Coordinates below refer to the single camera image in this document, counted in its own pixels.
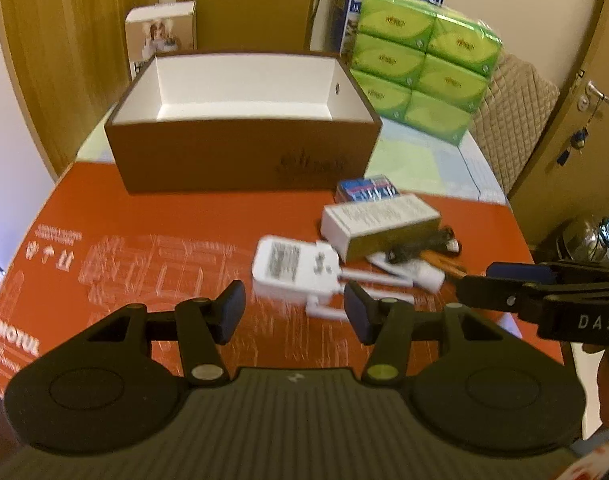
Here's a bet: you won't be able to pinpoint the orange pen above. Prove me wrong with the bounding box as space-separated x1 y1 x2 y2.
422 252 468 281

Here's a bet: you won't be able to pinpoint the silver door handle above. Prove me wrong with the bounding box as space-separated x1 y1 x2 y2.
579 80 609 111

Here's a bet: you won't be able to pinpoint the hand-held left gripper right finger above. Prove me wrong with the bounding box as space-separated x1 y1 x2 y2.
343 281 510 387

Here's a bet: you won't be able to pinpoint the wooden wardrobe panel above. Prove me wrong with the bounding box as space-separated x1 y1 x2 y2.
0 0 158 181

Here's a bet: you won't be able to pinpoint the large plain cardboard box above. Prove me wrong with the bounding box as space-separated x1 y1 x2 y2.
177 0 325 53

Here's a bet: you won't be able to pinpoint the wooden door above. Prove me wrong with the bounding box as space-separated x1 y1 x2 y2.
507 0 609 248

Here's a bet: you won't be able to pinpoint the green tissue multipack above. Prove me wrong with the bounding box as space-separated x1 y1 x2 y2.
349 0 503 147

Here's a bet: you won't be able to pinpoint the black cable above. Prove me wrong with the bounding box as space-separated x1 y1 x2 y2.
385 230 453 265

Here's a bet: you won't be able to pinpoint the brown cardboard box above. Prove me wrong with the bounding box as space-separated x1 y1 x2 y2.
103 50 383 195

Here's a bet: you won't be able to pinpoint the blue printed box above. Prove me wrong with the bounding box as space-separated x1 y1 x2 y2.
333 0 444 56

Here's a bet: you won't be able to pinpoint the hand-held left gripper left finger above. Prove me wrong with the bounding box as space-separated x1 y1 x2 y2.
87 280 246 387

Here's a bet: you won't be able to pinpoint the keys with blue tassel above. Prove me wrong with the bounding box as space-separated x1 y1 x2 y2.
557 110 593 167

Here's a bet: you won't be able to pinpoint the white cream tube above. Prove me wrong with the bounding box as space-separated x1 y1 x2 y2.
367 252 445 291

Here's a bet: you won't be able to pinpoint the red and white package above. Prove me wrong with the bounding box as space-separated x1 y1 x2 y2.
559 440 609 480

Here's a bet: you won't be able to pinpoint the beige quilted chair cover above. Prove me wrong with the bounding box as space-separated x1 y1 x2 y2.
472 52 560 196

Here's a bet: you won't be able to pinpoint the metal kettle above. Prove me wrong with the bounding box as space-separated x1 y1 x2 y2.
557 216 609 263

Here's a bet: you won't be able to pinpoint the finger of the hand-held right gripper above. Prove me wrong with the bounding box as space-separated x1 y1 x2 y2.
456 276 546 323
486 261 560 286

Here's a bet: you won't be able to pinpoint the white carton with gold side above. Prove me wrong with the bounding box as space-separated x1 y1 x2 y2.
319 194 443 263

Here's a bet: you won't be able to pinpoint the small white photo box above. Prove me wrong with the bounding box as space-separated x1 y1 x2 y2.
124 1 198 81

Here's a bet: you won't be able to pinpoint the orange printed mat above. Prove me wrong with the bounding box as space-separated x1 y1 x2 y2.
0 160 575 461

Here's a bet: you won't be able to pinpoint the clear floss box blue label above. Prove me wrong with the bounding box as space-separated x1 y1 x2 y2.
335 175 400 204

